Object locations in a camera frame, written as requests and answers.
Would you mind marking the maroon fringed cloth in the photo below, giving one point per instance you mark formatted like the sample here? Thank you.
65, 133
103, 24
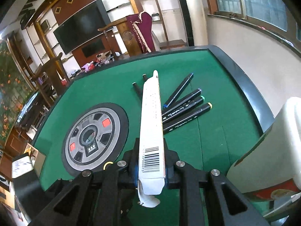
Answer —
143, 28

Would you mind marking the round grey table dial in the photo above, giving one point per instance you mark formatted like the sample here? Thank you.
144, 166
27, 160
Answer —
94, 120

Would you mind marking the wooden television cabinet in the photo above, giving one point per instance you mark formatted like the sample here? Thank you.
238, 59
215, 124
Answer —
93, 47

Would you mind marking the dark mahjong table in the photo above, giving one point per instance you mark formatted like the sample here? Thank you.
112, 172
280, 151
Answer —
30, 108

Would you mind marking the group of black marker pens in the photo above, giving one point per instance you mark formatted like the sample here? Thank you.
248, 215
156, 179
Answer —
188, 115

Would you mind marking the white toothpaste box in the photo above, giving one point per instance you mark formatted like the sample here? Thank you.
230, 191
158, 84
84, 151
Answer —
151, 122

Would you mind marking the window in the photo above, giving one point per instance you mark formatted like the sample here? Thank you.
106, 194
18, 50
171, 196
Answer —
258, 0

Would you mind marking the smartphone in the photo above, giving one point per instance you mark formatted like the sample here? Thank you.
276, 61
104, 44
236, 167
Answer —
282, 208

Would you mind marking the cardboard box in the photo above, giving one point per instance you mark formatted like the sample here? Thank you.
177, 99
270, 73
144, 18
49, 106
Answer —
38, 160

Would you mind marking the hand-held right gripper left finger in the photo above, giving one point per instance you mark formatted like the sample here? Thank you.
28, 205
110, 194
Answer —
135, 177

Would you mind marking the white liquor bottle red label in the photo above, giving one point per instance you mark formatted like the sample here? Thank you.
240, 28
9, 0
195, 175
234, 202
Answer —
277, 146

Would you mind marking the black television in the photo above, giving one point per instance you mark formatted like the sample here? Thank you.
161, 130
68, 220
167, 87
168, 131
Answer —
80, 26

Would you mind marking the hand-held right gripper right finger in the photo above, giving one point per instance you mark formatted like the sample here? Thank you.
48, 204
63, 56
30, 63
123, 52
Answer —
172, 181

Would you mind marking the flower wall mural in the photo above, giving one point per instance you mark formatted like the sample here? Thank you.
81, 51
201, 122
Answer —
9, 94

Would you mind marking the wooden chair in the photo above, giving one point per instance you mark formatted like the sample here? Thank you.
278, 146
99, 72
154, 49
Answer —
54, 75
124, 37

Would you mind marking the pile of colourful clutter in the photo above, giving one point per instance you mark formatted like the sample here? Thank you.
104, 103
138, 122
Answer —
90, 66

